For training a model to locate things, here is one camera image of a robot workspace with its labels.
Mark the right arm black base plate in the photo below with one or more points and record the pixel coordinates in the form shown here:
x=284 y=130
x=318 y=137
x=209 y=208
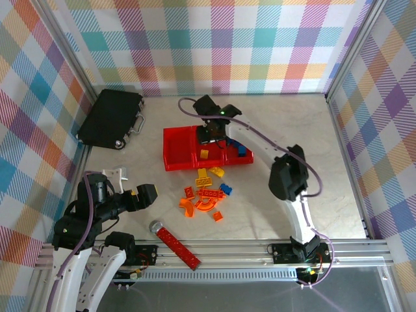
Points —
x=281 y=253

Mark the small blue lego brick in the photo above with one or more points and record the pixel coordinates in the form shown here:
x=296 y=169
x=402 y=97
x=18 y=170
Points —
x=235 y=143

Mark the aluminium frame post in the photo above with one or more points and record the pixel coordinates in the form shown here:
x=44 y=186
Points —
x=66 y=45
x=357 y=45

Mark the small orange lego brick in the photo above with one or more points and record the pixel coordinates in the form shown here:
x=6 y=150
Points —
x=218 y=216

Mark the shiny metal plate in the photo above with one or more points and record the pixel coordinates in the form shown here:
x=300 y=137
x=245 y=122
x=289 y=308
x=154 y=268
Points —
x=227 y=299

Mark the aluminium side rail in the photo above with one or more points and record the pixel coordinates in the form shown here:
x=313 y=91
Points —
x=85 y=156
x=348 y=162

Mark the red plastic bin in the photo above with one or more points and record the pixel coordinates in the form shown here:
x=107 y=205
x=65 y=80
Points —
x=178 y=146
x=240 y=160
x=211 y=161

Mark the orange curved lego piece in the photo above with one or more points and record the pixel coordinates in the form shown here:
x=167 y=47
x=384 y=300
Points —
x=188 y=209
x=205 y=207

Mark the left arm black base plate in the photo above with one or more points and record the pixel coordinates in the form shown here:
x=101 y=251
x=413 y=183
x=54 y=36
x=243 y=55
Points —
x=148 y=255

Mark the perforated metal strip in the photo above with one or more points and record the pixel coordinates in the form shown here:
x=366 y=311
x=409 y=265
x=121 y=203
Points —
x=211 y=276

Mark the yellow curved lego brick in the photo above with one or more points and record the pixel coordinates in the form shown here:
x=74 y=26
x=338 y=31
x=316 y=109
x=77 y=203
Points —
x=216 y=171

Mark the small circuit board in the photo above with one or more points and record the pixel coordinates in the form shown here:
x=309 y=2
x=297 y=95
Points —
x=308 y=271
x=136 y=275

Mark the red microphone silver mesh head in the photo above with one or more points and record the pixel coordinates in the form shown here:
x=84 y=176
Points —
x=175 y=245

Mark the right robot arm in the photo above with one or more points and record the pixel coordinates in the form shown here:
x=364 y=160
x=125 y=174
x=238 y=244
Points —
x=299 y=221

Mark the long aluminium frame rail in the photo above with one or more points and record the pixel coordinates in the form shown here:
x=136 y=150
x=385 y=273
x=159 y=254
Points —
x=227 y=253

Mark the orange square lego brick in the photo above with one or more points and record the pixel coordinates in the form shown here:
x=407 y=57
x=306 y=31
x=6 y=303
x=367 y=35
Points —
x=188 y=192

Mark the tall yellow lego brick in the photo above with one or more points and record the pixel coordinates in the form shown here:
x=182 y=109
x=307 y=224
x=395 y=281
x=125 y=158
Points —
x=201 y=173

